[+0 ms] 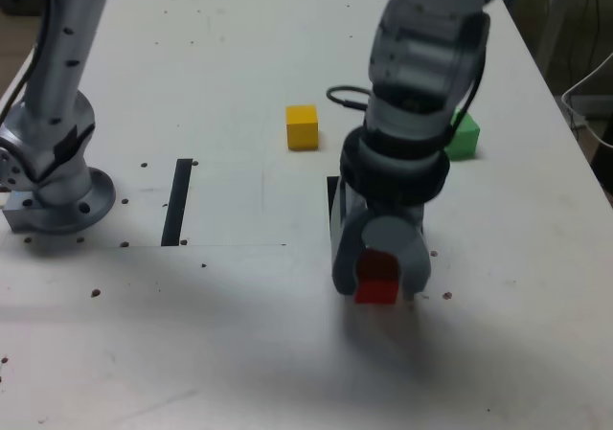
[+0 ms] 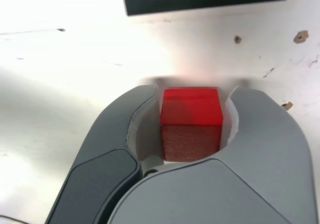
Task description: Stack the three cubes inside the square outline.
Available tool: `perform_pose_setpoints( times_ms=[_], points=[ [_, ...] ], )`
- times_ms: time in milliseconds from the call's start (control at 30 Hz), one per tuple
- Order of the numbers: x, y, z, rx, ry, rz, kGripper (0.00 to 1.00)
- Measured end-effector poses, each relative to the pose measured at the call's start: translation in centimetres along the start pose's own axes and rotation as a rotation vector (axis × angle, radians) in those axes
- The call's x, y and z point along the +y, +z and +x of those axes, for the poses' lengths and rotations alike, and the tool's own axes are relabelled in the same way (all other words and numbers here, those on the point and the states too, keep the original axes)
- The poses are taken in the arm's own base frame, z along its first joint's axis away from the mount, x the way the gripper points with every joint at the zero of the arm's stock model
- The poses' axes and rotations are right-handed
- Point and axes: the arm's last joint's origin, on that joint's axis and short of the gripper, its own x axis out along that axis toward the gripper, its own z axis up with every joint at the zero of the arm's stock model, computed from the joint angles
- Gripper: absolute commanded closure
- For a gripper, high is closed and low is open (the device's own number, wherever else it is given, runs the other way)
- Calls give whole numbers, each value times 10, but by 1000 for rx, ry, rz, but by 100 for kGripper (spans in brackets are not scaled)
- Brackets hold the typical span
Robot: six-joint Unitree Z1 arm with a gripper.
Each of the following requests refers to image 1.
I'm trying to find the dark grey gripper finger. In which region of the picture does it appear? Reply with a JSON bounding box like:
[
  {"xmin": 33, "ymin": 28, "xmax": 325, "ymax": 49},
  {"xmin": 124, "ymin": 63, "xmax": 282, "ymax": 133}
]
[{"xmin": 331, "ymin": 175, "xmax": 371, "ymax": 296}]

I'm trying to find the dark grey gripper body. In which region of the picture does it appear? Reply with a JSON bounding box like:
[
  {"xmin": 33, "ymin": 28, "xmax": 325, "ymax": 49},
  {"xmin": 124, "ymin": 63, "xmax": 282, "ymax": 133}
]
[{"xmin": 365, "ymin": 201, "xmax": 426, "ymax": 234}]

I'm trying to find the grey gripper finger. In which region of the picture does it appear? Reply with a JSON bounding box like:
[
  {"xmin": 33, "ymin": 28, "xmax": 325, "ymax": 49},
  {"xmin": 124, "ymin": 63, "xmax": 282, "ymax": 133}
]
[{"xmin": 361, "ymin": 214, "xmax": 433, "ymax": 303}]

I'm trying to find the red cube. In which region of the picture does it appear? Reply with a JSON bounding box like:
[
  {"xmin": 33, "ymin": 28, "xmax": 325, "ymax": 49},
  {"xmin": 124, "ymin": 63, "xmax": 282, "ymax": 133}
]
[{"xmin": 353, "ymin": 250, "xmax": 401, "ymax": 306}]

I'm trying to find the green cube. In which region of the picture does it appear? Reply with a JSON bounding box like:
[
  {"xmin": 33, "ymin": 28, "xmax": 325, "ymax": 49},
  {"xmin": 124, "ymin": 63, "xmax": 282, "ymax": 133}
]
[{"xmin": 443, "ymin": 107, "xmax": 482, "ymax": 161}]

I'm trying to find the yellow cube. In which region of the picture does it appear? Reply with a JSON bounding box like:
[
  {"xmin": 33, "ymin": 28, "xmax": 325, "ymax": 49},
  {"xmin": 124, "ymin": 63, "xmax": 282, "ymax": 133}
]
[{"xmin": 285, "ymin": 104, "xmax": 321, "ymax": 152}]

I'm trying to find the black tape square outline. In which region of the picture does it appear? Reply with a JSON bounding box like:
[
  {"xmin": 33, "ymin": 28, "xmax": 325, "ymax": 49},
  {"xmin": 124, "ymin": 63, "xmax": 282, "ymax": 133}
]
[{"xmin": 327, "ymin": 175, "xmax": 342, "ymax": 242}]

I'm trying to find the black tape strip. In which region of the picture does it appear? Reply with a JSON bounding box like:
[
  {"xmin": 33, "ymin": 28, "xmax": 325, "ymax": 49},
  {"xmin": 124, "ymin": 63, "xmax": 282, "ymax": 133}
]
[{"xmin": 160, "ymin": 158, "xmax": 194, "ymax": 248}]

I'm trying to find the black cable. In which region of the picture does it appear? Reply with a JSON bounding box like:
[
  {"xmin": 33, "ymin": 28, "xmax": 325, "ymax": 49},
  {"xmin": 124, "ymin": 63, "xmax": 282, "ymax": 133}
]
[{"xmin": 326, "ymin": 51, "xmax": 488, "ymax": 144}]

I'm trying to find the white cable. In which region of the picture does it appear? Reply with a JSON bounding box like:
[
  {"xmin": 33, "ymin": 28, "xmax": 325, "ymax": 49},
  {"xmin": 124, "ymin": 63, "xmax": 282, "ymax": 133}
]
[{"xmin": 560, "ymin": 51, "xmax": 613, "ymax": 149}]

